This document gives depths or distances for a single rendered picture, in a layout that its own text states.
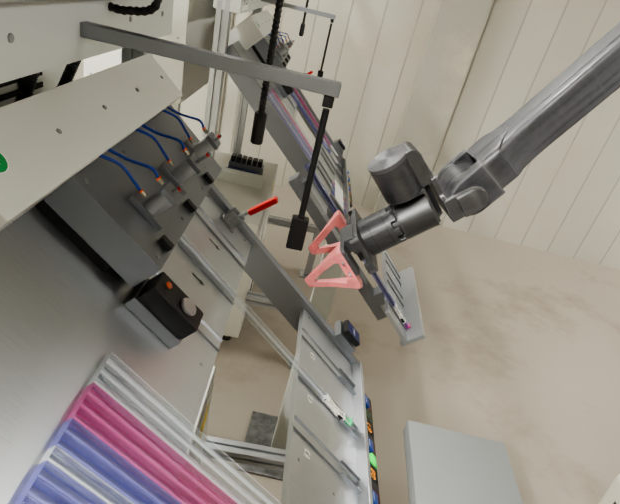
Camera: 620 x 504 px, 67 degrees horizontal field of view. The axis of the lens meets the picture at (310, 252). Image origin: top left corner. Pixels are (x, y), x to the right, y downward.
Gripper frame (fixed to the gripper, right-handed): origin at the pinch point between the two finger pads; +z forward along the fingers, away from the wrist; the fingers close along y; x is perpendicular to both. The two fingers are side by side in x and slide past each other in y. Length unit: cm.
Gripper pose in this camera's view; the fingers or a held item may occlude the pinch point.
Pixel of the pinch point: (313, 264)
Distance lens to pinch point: 72.6
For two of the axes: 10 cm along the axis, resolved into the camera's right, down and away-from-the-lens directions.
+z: -8.6, 4.3, 2.9
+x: 5.1, 7.6, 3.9
